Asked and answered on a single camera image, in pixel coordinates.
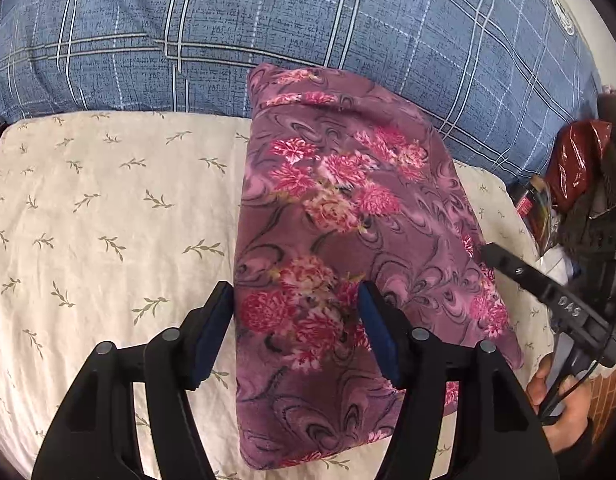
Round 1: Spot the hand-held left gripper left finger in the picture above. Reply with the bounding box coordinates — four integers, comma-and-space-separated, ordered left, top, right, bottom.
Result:
32, 281, 234, 480

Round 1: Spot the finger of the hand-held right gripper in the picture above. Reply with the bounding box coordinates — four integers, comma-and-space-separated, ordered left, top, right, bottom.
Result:
482, 242, 551, 306

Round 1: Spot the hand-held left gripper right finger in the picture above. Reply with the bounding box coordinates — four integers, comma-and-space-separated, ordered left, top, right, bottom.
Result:
357, 280, 560, 480

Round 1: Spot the pink floral pillow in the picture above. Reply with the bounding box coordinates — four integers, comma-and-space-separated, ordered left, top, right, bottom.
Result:
233, 62, 525, 472

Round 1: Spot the person's right forearm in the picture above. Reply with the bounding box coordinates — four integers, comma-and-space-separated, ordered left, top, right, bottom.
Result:
553, 417, 606, 480

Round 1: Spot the person's right hand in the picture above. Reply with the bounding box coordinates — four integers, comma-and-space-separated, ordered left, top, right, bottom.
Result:
527, 355, 594, 456

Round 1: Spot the red snack packet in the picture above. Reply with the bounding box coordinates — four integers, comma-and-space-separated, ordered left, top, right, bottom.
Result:
515, 192, 541, 223

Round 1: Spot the red plastic bag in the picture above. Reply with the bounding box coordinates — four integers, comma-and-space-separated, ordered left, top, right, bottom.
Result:
544, 120, 614, 213

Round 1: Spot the beige leaf print bed sheet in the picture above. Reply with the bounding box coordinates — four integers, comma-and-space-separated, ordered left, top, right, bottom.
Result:
0, 110, 556, 480

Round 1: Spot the blue plaid pillow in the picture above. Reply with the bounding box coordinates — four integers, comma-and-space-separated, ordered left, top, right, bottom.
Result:
0, 0, 603, 188

